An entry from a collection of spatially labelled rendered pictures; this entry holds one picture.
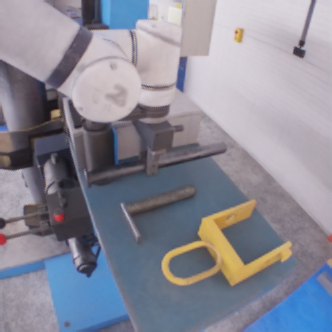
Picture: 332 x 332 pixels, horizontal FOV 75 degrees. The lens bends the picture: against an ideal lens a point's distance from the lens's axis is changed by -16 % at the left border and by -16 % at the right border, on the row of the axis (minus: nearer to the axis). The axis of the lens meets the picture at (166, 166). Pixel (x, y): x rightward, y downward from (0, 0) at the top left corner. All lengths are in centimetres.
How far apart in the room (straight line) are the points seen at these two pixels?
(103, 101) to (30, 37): 11
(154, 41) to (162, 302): 49
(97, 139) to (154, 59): 25
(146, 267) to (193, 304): 13
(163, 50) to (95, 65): 20
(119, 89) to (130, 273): 38
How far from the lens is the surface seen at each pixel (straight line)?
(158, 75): 48
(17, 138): 110
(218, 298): 55
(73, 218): 70
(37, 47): 30
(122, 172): 61
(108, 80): 29
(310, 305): 108
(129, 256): 57
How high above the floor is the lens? 156
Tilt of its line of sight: 40 degrees down
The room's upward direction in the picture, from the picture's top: 6 degrees clockwise
